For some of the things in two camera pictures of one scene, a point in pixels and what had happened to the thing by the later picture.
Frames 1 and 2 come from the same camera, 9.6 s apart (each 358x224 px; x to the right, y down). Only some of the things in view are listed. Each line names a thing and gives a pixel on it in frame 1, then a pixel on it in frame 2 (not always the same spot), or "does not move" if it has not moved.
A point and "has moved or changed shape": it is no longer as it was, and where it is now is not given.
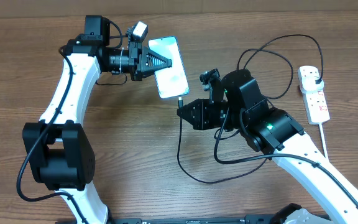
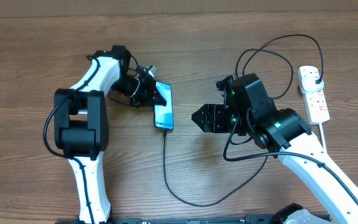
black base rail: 270,219 does not move
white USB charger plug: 309,84 does not move
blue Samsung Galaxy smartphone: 171,82 → 163,116
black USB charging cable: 255,51 has moved or changed shape
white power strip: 315,101 does not move
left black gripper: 138,61 → 146,98
